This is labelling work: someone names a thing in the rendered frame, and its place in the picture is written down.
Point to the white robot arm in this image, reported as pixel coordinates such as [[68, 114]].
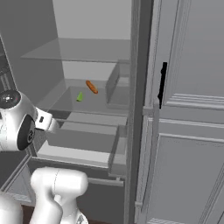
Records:
[[13, 122]]

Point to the green lemon wedge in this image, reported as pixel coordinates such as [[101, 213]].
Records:
[[79, 97]]

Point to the grey fridge door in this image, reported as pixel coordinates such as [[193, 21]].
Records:
[[141, 87]]

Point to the grey cupboard door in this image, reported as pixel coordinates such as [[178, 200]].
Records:
[[186, 175], [192, 46]]

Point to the grey fridge drawer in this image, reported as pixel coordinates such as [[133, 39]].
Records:
[[84, 140]]

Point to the glass fridge shelf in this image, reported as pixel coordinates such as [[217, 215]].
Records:
[[87, 103], [81, 51]]

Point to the orange sausage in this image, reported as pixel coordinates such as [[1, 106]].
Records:
[[91, 87]]

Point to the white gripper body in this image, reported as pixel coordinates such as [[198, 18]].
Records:
[[54, 126]]

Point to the grey open fridge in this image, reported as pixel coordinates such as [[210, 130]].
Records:
[[87, 23]]

